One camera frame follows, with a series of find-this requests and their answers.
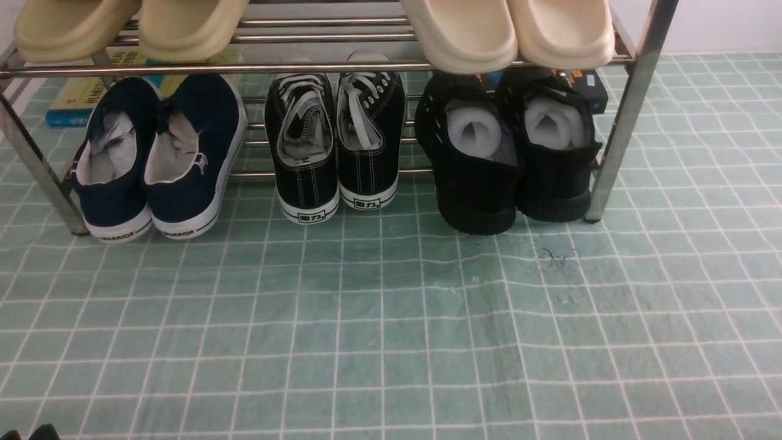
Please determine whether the black knit sneaker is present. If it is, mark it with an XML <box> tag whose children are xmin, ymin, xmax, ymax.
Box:
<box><xmin>414</xmin><ymin>71</ymin><xmax>522</xmax><ymax>236</ymax></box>
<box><xmin>495</xmin><ymin>67</ymin><xmax>602</xmax><ymax>223</ymax></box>

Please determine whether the silver metal shoe rack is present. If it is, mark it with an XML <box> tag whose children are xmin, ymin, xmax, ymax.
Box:
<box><xmin>2</xmin><ymin>1</ymin><xmax>678</xmax><ymax>237</ymax></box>

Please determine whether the black right canvas sneaker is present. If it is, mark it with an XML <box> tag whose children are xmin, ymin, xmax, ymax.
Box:
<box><xmin>336</xmin><ymin>71</ymin><xmax>407</xmax><ymax>211</ymax></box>

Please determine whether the black canvas sneaker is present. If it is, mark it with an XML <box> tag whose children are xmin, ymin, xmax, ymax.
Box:
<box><xmin>336</xmin><ymin>71</ymin><xmax>407</xmax><ymax>211</ymax></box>
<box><xmin>263</xmin><ymin>73</ymin><xmax>340</xmax><ymax>225</ymax></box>

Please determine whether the black left canvas sneaker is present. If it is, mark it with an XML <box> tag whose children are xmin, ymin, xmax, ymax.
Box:
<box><xmin>263</xmin><ymin>73</ymin><xmax>340</xmax><ymax>225</ymax></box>

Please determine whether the cream left foam slipper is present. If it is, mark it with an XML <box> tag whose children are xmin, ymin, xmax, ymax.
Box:
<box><xmin>400</xmin><ymin>1</ymin><xmax>519</xmax><ymax>75</ymax></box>

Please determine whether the cream foam slipper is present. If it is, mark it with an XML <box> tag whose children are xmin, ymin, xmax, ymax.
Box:
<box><xmin>400</xmin><ymin>1</ymin><xmax>519</xmax><ymax>75</ymax></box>
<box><xmin>506</xmin><ymin>1</ymin><xmax>615</xmax><ymax>70</ymax></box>

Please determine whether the navy right canvas shoe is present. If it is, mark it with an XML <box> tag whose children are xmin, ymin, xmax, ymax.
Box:
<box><xmin>141</xmin><ymin>73</ymin><xmax>248</xmax><ymax>240</ymax></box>

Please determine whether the navy canvas shoe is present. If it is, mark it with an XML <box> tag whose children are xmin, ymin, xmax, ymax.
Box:
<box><xmin>141</xmin><ymin>73</ymin><xmax>248</xmax><ymax>240</ymax></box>
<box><xmin>69</xmin><ymin>77</ymin><xmax>161</xmax><ymax>244</ymax></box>

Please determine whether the black orange book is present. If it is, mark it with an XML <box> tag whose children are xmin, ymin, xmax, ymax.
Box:
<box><xmin>477</xmin><ymin>69</ymin><xmax>608</xmax><ymax>115</ymax></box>

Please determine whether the cream right foam slipper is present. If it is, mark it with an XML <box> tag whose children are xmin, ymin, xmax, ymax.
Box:
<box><xmin>506</xmin><ymin>1</ymin><xmax>615</xmax><ymax>70</ymax></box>

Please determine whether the navy left canvas shoe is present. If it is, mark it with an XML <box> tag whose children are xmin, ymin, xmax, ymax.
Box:
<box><xmin>69</xmin><ymin>77</ymin><xmax>161</xmax><ymax>244</ymax></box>

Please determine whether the yellow right foam slipper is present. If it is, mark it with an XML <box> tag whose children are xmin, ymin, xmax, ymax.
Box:
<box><xmin>139</xmin><ymin>1</ymin><xmax>250</xmax><ymax>62</ymax></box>

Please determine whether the yellow foam slipper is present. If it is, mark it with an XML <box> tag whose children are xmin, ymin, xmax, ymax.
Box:
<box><xmin>15</xmin><ymin>1</ymin><xmax>142</xmax><ymax>64</ymax></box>
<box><xmin>139</xmin><ymin>1</ymin><xmax>250</xmax><ymax>62</ymax></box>

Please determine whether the green checkered floor mat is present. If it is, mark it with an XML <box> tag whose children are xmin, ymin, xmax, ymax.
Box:
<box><xmin>1</xmin><ymin>53</ymin><xmax>781</xmax><ymax>439</ymax></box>

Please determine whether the yellow blue book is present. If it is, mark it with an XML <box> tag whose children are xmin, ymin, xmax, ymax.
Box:
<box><xmin>45</xmin><ymin>48</ymin><xmax>242</xmax><ymax>128</ymax></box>

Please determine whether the yellow left foam slipper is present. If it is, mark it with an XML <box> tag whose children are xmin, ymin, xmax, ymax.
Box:
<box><xmin>15</xmin><ymin>1</ymin><xmax>142</xmax><ymax>64</ymax></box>

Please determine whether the black object bottom left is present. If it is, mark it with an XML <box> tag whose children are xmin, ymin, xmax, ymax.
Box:
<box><xmin>1</xmin><ymin>423</ymin><xmax>60</xmax><ymax>440</ymax></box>

